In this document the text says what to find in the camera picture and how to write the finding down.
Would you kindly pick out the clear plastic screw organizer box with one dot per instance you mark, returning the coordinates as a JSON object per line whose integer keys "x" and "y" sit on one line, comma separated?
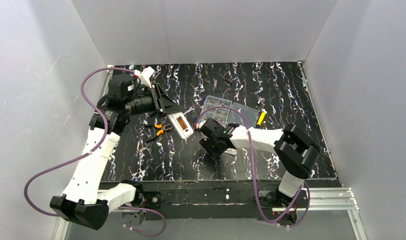
{"x": 225, "y": 116}

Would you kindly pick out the orange handled pliers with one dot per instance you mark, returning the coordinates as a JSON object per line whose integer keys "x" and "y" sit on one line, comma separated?
{"x": 161, "y": 129}

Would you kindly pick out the white AC remote control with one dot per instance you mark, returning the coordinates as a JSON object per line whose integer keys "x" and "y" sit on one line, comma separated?
{"x": 181, "y": 125}

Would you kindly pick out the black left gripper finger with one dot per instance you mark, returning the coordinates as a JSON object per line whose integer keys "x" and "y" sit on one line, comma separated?
{"x": 166, "y": 102}
{"x": 161, "y": 113}

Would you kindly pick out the yellow handled screwdriver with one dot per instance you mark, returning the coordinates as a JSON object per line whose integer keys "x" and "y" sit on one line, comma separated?
{"x": 260, "y": 119}

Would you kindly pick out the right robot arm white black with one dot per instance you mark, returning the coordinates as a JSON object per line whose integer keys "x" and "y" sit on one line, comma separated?
{"x": 294, "y": 148}

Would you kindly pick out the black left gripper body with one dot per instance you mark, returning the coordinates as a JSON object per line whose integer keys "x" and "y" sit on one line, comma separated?
{"x": 157, "y": 100}

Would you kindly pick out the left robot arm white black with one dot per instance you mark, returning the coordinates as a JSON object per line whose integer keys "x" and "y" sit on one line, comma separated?
{"x": 127, "y": 95}

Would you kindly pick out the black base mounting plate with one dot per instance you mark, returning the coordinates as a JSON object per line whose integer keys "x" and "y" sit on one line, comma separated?
{"x": 207, "y": 199}

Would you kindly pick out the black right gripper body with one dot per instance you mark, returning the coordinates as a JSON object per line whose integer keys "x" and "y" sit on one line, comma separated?
{"x": 209, "y": 144}

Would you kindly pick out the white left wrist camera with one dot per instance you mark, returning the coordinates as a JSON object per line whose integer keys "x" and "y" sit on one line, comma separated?
{"x": 145, "y": 76}

